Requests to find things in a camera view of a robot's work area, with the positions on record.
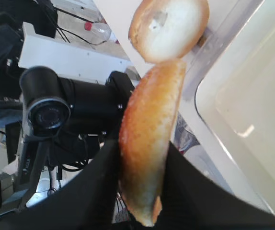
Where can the bun slice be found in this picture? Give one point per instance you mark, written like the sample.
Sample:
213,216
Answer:
144,138

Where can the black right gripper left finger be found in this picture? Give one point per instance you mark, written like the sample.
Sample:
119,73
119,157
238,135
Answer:
85,203

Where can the clear plastic bottle red cap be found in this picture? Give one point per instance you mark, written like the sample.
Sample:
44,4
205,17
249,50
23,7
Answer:
100,31

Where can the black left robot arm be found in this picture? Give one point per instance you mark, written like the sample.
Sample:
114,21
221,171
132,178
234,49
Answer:
97,109

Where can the clear left long rail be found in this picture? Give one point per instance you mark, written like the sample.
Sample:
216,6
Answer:
227,18

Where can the cream rectangular tray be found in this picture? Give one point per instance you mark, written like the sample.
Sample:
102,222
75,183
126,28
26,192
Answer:
236,99

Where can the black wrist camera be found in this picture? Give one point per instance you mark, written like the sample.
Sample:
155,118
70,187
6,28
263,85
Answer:
45,109

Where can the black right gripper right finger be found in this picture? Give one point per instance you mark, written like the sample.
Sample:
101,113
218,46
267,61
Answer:
190,201

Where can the bread slice left holder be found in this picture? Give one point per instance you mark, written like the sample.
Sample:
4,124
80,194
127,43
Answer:
166,29

